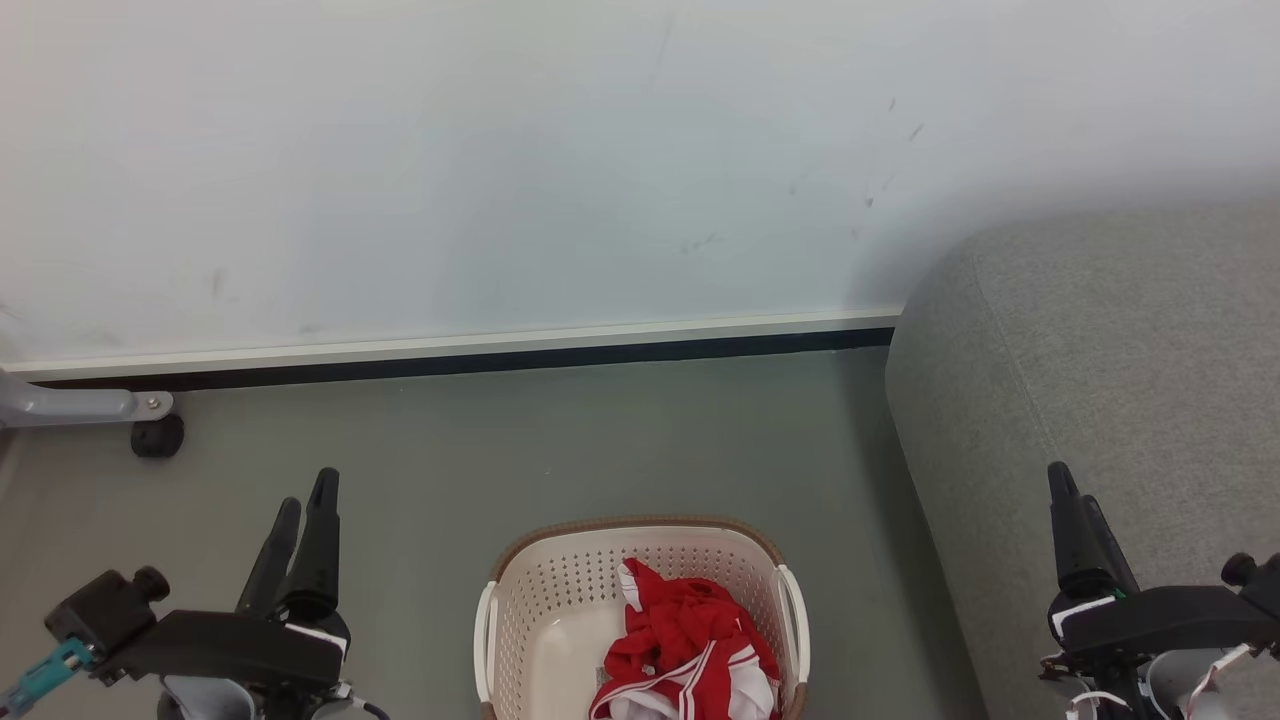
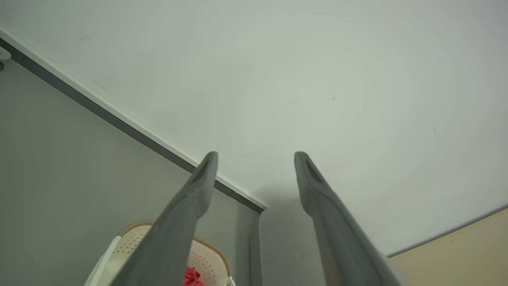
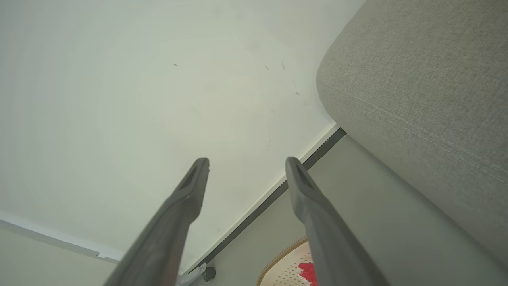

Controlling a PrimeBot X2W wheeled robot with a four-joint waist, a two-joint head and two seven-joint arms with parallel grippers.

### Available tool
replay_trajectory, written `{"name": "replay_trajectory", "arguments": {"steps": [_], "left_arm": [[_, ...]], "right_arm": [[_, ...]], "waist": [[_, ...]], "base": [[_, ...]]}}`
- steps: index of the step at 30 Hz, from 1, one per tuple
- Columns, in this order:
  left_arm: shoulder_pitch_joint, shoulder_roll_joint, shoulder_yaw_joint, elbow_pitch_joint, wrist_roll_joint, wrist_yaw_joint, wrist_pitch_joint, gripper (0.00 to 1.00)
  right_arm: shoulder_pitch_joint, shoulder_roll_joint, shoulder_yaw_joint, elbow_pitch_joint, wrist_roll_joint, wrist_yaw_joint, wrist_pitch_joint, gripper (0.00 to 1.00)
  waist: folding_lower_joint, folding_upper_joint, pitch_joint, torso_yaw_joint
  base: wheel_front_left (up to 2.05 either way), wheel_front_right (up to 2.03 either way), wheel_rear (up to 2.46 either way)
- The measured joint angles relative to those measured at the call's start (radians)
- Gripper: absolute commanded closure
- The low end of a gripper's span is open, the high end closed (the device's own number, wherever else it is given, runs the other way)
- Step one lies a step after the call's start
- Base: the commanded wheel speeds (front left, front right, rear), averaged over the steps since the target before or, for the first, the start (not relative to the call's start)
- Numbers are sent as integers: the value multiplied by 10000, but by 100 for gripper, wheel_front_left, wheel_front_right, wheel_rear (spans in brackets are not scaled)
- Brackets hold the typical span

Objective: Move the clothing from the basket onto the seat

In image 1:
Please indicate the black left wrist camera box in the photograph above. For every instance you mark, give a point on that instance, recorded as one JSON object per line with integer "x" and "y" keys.
{"x": 100, "y": 610}

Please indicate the red garment with white collar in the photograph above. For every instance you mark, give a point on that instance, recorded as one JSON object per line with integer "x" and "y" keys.
{"x": 680, "y": 615}

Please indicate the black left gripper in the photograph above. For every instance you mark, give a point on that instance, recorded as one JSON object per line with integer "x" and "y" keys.
{"x": 230, "y": 645}

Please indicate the grey metal stand leg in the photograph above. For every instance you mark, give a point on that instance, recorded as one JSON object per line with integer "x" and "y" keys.
{"x": 70, "y": 405}

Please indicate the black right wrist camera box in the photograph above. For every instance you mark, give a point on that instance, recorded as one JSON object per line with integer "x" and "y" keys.
{"x": 1255, "y": 578}

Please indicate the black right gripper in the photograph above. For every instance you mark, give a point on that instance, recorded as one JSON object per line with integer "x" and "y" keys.
{"x": 1170, "y": 615}

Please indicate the beige perforated laundry basket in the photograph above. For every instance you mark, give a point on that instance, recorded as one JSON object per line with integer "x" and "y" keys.
{"x": 545, "y": 620}

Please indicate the teal left camera connector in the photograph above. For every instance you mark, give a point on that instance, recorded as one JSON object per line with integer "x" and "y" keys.
{"x": 45, "y": 680}

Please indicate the white black baseboard strip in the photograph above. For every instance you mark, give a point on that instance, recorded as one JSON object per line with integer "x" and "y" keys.
{"x": 500, "y": 347}

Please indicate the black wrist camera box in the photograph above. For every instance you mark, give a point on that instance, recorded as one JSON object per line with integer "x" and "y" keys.
{"x": 100, "y": 610}
{"x": 1255, "y": 578}

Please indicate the grey fabric sofa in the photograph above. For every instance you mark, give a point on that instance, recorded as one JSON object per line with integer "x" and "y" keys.
{"x": 1120, "y": 370}

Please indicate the black caster wheel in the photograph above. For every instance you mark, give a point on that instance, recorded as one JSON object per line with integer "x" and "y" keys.
{"x": 158, "y": 437}

